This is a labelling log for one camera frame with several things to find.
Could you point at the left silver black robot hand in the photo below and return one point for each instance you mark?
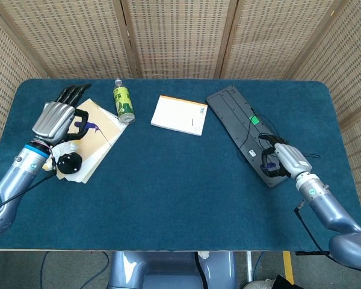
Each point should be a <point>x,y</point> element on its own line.
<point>54,120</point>

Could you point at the yellow floor tape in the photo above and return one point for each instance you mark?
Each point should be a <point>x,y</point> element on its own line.
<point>288,268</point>

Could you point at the blue table mat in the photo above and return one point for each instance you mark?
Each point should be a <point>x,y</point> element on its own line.
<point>168,195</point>

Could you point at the white notepad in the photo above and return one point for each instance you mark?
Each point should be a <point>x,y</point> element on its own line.
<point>177,116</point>

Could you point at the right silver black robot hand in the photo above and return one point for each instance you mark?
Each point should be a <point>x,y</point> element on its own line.
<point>291,159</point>

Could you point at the beige paper folder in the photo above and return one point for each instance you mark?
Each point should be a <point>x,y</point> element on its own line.
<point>103,152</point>

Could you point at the white table leg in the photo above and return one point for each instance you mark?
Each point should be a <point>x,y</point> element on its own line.
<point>249,265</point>

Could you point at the woven folding screen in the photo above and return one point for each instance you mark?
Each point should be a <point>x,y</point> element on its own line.
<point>177,36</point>

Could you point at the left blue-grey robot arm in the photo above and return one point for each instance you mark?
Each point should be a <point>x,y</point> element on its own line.
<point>18,177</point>

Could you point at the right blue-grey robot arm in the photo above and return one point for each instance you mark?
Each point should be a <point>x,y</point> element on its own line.
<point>331,210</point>

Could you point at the white round object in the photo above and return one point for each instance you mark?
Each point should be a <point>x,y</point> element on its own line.
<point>258,284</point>

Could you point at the blue-grey robot torso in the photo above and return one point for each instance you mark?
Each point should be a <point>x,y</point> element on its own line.
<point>168,271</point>

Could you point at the black computer keyboard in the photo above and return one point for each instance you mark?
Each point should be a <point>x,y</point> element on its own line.
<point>237,117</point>

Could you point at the green label drink bottle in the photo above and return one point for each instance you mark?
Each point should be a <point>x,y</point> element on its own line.
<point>124,103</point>

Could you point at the black white plush toy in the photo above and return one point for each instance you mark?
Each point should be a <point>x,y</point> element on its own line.
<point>67,162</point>

